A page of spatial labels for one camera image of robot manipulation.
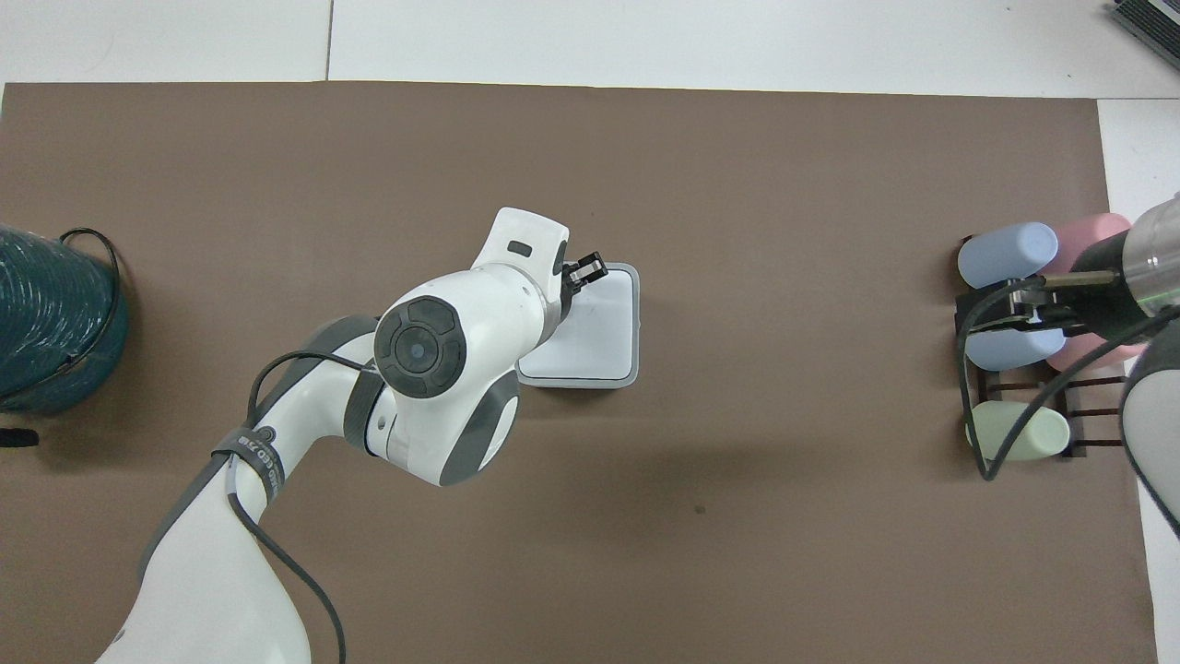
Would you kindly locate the teal woven basket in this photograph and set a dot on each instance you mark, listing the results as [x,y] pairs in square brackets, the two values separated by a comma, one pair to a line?
[46,323]

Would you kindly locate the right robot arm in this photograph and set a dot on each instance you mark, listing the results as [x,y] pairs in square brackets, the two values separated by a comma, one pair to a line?
[1158,258]

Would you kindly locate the grey striped object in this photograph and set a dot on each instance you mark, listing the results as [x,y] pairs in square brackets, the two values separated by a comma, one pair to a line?
[1150,18]

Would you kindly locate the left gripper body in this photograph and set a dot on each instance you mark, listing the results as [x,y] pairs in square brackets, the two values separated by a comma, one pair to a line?
[565,279]

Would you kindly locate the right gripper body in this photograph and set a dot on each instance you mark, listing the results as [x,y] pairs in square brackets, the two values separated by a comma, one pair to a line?
[1111,300]

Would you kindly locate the pink cup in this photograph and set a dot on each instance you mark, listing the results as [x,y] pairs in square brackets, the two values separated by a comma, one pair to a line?
[1092,231]
[1088,352]

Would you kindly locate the dark brown cup rack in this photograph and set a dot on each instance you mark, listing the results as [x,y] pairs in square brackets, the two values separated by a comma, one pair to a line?
[1092,383]

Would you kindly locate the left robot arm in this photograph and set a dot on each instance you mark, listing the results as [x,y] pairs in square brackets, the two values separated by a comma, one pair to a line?
[304,424]

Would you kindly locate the light green cup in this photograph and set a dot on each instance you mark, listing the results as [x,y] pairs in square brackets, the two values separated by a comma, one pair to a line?
[1023,432]

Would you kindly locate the white trash can grey rim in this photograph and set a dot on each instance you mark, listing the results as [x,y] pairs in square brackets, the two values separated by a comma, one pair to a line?
[599,332]

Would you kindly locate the light blue cup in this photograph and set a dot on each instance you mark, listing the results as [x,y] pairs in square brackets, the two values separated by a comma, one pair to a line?
[1005,254]
[1014,349]

